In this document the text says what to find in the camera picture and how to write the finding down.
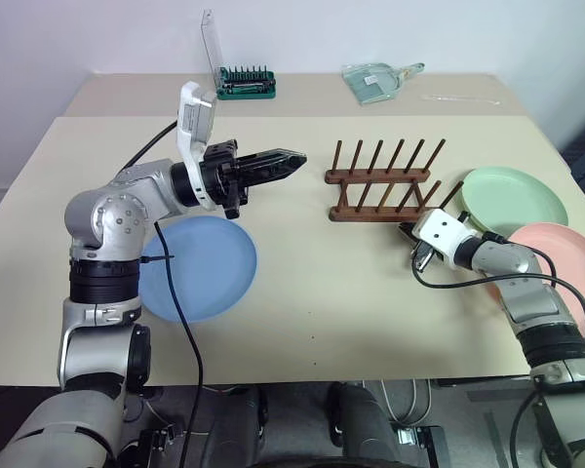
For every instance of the black metal foot plate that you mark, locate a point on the black metal foot plate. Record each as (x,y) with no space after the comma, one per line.
(429,443)
(156,446)

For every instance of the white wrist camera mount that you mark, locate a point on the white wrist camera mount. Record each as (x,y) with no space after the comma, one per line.
(439,231)
(195,117)

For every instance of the clear green dustpan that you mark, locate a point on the clear green dustpan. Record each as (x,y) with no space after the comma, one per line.
(370,83)

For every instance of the brown wooden dish rack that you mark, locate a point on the brown wooden dish rack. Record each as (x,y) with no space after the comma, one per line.
(370,213)

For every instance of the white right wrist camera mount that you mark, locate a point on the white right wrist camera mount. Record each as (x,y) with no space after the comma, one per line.
(439,231)

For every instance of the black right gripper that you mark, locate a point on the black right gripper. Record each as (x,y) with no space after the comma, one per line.
(431,256)

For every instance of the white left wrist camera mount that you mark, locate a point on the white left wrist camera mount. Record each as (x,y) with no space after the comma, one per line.
(195,117)

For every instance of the green screwdriver bit case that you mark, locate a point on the green screwdriver bit case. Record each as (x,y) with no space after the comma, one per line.
(246,90)

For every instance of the thin clear plastic stick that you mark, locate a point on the thin clear plastic stick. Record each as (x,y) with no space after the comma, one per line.
(458,98)

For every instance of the pink plastic plate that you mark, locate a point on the pink plastic plate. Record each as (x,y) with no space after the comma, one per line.
(570,253)

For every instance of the dark grey rounded housing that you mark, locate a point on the dark grey rounded housing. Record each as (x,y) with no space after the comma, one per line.
(229,424)
(361,419)

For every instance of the blue plastic plate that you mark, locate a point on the blue plastic plate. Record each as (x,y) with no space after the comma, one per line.
(214,268)

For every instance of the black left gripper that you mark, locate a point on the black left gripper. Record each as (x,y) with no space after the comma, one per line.
(222,178)

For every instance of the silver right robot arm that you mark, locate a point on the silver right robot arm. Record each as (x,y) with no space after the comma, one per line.
(512,261)

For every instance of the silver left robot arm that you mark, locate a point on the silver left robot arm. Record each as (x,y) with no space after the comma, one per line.
(112,214)

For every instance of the green plastic plate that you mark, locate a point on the green plastic plate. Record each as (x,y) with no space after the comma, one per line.
(512,195)

